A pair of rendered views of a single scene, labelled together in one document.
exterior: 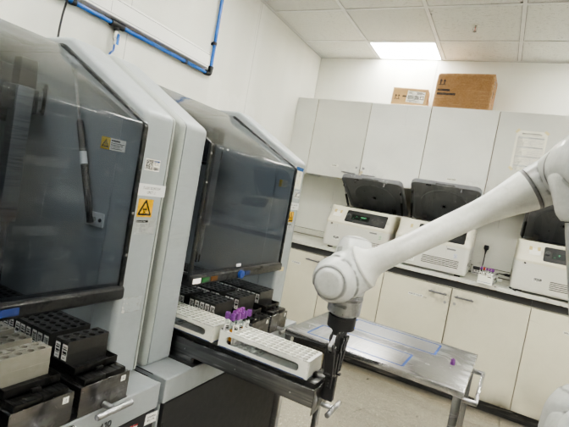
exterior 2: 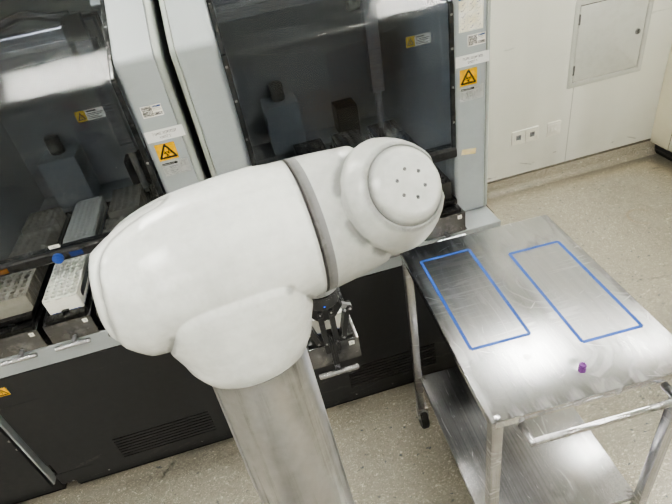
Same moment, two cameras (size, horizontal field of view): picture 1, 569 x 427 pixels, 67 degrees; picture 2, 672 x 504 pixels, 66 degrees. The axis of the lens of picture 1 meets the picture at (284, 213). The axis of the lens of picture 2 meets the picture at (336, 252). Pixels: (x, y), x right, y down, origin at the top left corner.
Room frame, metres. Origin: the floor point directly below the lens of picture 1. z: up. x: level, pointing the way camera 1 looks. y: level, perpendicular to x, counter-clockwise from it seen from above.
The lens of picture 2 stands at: (0.71, -0.95, 1.72)
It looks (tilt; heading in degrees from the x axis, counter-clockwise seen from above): 36 degrees down; 56
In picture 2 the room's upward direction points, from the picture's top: 11 degrees counter-clockwise
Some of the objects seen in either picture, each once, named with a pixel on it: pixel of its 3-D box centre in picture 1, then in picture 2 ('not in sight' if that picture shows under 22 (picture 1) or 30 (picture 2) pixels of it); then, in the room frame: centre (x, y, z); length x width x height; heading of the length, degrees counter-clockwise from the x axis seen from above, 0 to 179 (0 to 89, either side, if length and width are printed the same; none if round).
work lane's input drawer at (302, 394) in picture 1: (227, 353); (308, 275); (1.30, 0.10, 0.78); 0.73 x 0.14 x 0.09; 63
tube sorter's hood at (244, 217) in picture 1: (201, 181); (326, 53); (1.67, 0.34, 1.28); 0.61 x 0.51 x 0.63; 153
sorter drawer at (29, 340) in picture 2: not in sight; (41, 276); (0.70, 0.82, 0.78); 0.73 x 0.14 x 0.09; 63
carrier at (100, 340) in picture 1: (85, 347); not in sight; (1.00, 0.41, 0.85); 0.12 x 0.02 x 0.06; 154
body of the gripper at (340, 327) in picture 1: (339, 330); (322, 302); (1.14, -0.20, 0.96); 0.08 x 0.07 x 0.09; 153
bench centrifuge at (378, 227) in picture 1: (370, 214); not in sight; (3.78, -0.74, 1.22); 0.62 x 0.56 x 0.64; 151
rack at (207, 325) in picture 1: (185, 318); not in sight; (1.38, 0.26, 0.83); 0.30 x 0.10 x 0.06; 63
